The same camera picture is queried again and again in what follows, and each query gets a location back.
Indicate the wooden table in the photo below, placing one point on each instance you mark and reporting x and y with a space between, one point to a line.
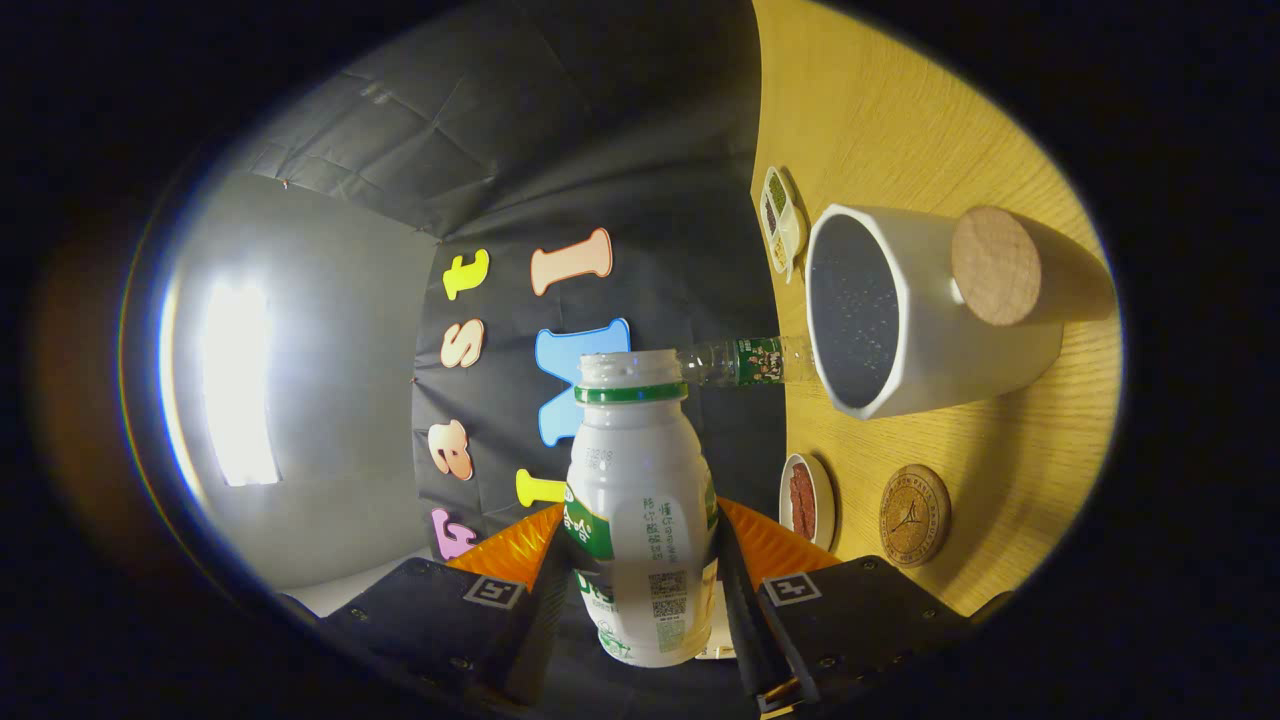
1020 450

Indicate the red meat strip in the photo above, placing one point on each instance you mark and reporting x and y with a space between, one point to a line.
802 500

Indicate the black backdrop cloth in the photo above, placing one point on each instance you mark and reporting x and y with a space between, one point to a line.
600 150

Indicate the white round plate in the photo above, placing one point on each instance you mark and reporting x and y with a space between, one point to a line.
826 500

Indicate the clear plastic water bottle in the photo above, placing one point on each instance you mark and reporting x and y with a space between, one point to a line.
745 362

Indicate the round cork coaster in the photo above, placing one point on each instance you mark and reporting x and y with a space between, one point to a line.
914 516

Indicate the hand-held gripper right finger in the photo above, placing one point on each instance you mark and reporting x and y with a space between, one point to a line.
860 610

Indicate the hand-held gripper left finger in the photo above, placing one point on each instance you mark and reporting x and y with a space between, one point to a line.
440 620

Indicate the white juice bottle green label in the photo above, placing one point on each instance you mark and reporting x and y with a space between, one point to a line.
640 480

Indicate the white divided tray with beans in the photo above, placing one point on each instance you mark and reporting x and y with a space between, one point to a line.
790 230

